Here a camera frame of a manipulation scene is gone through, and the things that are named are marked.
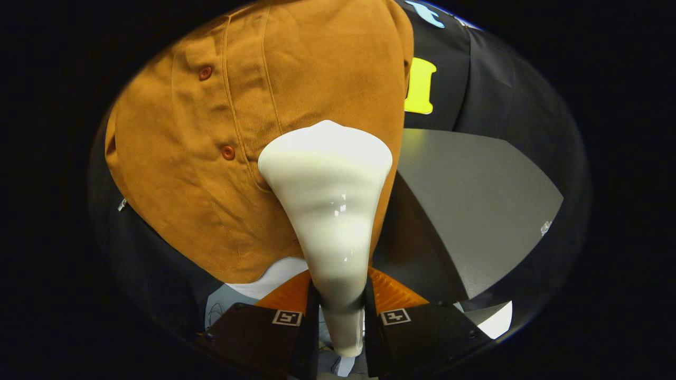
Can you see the brown button-up shirt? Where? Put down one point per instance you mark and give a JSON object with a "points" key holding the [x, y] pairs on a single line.
{"points": [[211, 200]]}

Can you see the white mannequin torso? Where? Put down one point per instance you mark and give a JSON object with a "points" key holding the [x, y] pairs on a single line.
{"points": [[272, 279]]}

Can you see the silver clip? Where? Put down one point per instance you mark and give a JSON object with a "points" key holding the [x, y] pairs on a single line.
{"points": [[121, 204]]}

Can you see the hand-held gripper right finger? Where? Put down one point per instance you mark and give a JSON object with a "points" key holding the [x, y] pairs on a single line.
{"points": [[372, 338]]}

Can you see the grey cabinet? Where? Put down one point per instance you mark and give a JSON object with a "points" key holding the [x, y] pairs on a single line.
{"points": [[475, 211]]}

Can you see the black backdrop cloth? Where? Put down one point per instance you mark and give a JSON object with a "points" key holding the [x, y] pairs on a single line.
{"points": [[491, 79]]}

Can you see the white garment steamer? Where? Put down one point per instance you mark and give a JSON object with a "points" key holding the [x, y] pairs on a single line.
{"points": [[327, 200]]}

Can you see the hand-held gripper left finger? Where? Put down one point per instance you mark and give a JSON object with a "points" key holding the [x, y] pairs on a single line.
{"points": [[309, 338]]}

